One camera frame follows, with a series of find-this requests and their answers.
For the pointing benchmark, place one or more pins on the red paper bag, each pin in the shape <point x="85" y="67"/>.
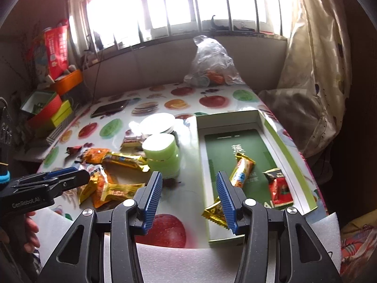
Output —
<point x="56" y="50"/>

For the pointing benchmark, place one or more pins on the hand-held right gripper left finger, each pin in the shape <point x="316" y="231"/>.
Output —
<point x="153" y="200"/>

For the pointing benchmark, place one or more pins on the open green red box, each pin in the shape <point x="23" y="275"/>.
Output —
<point x="41" y="106"/>

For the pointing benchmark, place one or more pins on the striped box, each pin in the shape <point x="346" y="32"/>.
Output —
<point x="59" y="132"/>

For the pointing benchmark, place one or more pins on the yellow snack packet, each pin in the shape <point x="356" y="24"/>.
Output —
<point x="123" y="191"/>

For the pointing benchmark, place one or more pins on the orange snack packet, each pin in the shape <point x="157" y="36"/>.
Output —
<point x="94" y="154"/>
<point x="101" y="188"/>

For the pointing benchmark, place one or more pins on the beige striped cloth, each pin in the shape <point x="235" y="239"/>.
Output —
<point x="288" y="115"/>

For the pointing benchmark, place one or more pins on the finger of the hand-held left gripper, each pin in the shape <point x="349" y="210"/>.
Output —
<point x="80" y="177"/>
<point x="64" y="171"/>

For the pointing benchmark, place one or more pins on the green plastic container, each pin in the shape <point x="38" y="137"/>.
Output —
<point x="160" y="156"/>

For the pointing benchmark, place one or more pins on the orange yellow snack bar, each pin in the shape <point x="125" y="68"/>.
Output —
<point x="243" y="172"/>

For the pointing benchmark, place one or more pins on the small red white snack packet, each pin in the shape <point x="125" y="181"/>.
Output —
<point x="132" y="141"/>

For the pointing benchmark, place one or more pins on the window grille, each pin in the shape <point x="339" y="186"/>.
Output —
<point x="141" y="35"/>

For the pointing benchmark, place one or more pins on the black smartphone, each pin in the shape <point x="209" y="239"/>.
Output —
<point x="110" y="108"/>

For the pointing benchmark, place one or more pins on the clear plastic bag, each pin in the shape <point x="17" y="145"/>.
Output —
<point x="212" y="56"/>

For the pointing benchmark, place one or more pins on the brown wooden cabinet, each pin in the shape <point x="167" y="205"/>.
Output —
<point x="362" y="94"/>

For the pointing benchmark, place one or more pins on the person's left hand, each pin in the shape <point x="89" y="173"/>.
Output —
<point x="31" y="227"/>

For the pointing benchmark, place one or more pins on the jar with white lid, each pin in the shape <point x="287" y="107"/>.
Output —
<point x="157" y="122"/>

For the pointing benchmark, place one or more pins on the white pink snack packet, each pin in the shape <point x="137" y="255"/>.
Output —
<point x="94" y="171"/>

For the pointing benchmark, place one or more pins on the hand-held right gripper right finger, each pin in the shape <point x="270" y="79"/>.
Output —
<point x="225" y="200"/>

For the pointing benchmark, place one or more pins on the cream dotted curtain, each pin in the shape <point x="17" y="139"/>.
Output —
<point x="312" y="64"/>

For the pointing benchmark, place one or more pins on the colourful cloth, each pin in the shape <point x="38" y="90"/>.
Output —
<point x="356" y="241"/>

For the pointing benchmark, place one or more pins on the orange storage box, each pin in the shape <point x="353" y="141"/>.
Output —
<point x="69" y="81"/>

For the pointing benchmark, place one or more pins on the gold snack packet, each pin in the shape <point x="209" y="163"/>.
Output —
<point x="213" y="212"/>

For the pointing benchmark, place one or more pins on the green and white cardboard box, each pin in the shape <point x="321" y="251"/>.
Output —
<point x="232" y="144"/>

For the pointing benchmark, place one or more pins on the fruit print tablecloth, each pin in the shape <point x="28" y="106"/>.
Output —
<point x="176" y="106"/>

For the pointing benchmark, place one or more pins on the white foam sheet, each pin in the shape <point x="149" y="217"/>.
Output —
<point x="188" y="262"/>

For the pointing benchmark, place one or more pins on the dark red black snack packet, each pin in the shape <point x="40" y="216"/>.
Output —
<point x="73" y="149"/>

